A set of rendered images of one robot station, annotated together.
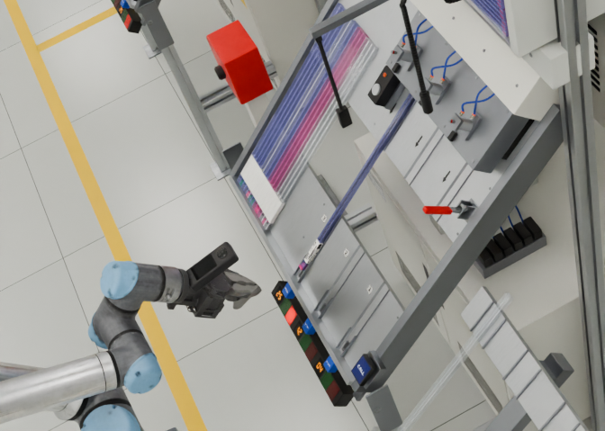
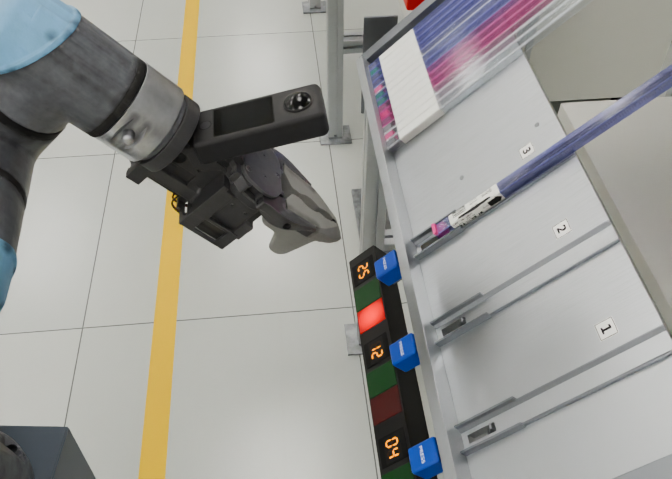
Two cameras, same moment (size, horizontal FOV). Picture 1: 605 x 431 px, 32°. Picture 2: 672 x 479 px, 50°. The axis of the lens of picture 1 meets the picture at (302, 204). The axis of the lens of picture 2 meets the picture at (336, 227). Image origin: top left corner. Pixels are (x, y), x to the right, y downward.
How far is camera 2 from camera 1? 1.59 m
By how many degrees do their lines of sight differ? 4
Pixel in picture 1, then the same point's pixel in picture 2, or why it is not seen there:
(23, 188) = not seen: hidden behind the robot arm
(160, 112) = (291, 61)
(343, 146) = not seen: hidden behind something
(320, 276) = (471, 261)
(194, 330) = (215, 293)
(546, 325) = not seen: outside the picture
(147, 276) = (92, 55)
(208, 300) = (221, 199)
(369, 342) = (559, 457)
